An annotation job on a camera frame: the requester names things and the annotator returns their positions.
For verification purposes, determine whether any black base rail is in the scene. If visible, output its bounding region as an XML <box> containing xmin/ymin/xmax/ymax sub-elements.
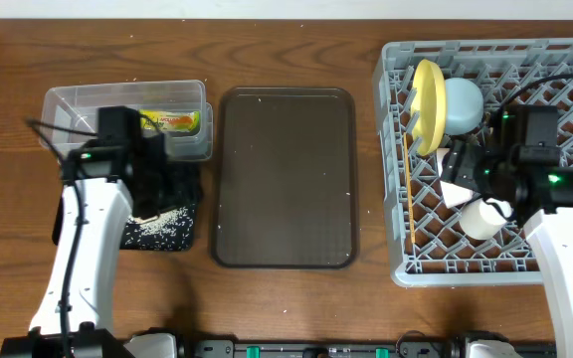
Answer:
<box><xmin>126</xmin><ymin>327</ymin><xmax>556</xmax><ymax>358</ymax></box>

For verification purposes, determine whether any green snack wrapper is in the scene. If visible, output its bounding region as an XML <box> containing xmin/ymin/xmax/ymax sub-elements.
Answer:
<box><xmin>139</xmin><ymin>109</ymin><xmax>200</xmax><ymax>133</ymax></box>

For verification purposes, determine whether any grey dishwasher rack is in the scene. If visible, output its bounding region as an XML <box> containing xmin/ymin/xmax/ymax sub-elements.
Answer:
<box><xmin>373</xmin><ymin>38</ymin><xmax>573</xmax><ymax>287</ymax></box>

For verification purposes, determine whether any white bowl with rice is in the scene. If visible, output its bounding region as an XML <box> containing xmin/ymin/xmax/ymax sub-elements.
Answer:
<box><xmin>436</xmin><ymin>148</ymin><xmax>475</xmax><ymax>208</ymax></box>

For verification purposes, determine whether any black plastic bin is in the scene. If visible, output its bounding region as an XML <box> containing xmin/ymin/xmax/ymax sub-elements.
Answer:
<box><xmin>62</xmin><ymin>152</ymin><xmax>203</xmax><ymax>247</ymax></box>

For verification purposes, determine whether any yellow plate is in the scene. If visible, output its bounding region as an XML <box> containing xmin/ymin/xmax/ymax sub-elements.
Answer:
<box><xmin>411</xmin><ymin>59</ymin><xmax>447</xmax><ymax>156</ymax></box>

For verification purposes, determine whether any clear plastic bin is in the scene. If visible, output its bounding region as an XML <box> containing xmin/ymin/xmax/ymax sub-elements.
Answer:
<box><xmin>42</xmin><ymin>80</ymin><xmax>213</xmax><ymax>161</ymax></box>

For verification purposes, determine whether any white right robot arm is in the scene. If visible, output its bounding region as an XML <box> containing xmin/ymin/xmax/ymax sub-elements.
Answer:
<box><xmin>441</xmin><ymin>104</ymin><xmax>573</xmax><ymax>357</ymax></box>

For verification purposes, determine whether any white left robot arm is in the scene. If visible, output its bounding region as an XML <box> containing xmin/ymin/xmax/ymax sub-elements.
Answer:
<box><xmin>0</xmin><ymin>106</ymin><xmax>174</xmax><ymax>357</ymax></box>

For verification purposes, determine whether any pile of white rice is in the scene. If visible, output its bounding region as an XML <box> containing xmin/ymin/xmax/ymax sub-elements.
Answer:
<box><xmin>120</xmin><ymin>205</ymin><xmax>196</xmax><ymax>252</ymax></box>

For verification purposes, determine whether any dark brown serving tray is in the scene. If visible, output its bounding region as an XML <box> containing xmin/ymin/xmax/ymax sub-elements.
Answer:
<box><xmin>209</xmin><ymin>87</ymin><xmax>359</xmax><ymax>269</ymax></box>

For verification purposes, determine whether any light blue bowl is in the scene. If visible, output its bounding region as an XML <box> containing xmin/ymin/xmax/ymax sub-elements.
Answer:
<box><xmin>445</xmin><ymin>78</ymin><xmax>483</xmax><ymax>135</ymax></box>

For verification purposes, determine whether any small white cup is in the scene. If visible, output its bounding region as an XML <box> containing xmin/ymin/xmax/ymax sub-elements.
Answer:
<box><xmin>459</xmin><ymin>199</ymin><xmax>512</xmax><ymax>241</ymax></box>

